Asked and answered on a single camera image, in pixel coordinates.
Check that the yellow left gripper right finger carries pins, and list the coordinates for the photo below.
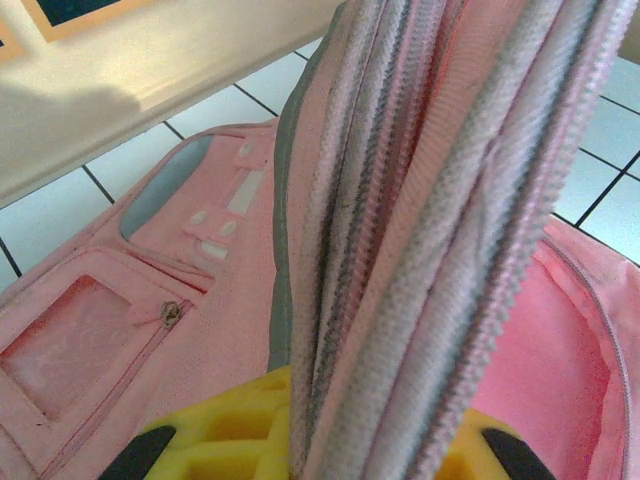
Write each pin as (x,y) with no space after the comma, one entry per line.
(475,440)

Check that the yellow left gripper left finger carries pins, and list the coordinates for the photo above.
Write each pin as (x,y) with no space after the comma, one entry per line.
(225,440)

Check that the pink student backpack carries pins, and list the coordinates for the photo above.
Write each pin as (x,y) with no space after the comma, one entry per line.
(200,300)

